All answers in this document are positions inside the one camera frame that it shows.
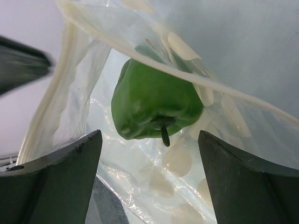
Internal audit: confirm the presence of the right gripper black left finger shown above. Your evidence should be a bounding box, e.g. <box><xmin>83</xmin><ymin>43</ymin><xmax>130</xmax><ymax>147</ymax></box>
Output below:
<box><xmin>0</xmin><ymin>130</ymin><xmax>102</xmax><ymax>224</ymax></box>

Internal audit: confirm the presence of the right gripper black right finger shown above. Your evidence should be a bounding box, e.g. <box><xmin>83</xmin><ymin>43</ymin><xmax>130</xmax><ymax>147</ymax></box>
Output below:
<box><xmin>198</xmin><ymin>131</ymin><xmax>299</xmax><ymax>224</ymax></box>

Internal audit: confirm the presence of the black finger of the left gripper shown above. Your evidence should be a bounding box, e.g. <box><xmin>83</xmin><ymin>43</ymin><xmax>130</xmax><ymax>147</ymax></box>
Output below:
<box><xmin>0</xmin><ymin>36</ymin><xmax>51</xmax><ymax>95</ymax></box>

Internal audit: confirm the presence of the dark green fake pepper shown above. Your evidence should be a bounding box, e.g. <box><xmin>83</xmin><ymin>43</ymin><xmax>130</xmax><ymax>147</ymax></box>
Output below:
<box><xmin>111</xmin><ymin>58</ymin><xmax>204</xmax><ymax>147</ymax></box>

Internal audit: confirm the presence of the clear polka dot zip bag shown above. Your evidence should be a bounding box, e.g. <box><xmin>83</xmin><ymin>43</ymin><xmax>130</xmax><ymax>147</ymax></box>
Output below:
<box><xmin>17</xmin><ymin>0</ymin><xmax>299</xmax><ymax>224</ymax></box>

